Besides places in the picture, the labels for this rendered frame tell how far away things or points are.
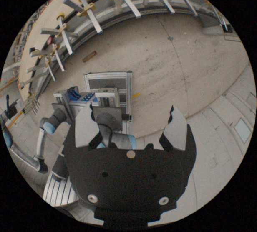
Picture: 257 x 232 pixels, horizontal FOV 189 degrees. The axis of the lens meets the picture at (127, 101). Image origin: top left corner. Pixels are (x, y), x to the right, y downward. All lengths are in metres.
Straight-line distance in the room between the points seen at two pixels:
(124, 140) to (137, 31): 1.52
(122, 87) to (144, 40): 0.93
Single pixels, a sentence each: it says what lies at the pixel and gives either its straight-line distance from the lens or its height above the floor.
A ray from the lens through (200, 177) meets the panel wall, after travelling 2.09.
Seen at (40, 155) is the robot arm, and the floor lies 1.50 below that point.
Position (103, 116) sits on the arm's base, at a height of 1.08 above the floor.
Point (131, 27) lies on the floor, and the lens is 1.56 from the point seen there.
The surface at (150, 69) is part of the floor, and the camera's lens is 1.48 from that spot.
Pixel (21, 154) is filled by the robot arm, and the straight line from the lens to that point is 0.74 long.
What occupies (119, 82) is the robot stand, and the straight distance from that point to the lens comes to 1.28.
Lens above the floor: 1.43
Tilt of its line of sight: 59 degrees down
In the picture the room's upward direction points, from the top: 174 degrees counter-clockwise
